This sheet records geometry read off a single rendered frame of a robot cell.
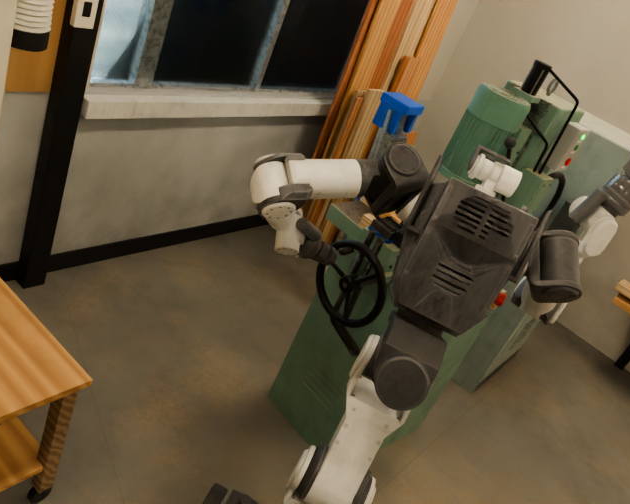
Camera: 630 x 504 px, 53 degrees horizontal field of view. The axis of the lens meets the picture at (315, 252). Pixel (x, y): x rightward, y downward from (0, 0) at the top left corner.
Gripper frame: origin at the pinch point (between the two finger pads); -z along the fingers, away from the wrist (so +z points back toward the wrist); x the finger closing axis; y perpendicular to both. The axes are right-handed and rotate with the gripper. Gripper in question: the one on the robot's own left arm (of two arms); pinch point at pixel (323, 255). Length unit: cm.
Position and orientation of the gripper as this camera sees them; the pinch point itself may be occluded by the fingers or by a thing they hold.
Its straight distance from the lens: 186.4
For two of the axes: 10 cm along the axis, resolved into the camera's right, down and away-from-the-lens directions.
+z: -4.1, -3.1, -8.6
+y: 4.3, -8.9, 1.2
